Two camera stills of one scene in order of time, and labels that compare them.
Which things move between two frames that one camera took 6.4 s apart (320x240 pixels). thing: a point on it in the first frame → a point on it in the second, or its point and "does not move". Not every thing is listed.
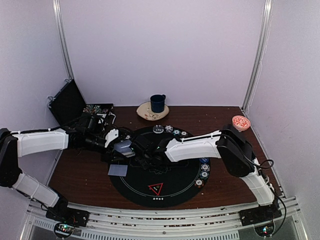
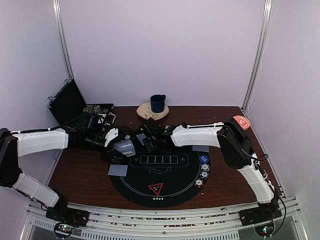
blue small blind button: x=204 y=160 does not move
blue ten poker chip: x=205 y=167 does not move
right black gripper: x=145 y=164 → x=151 y=148
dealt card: x=118 y=170 does not move
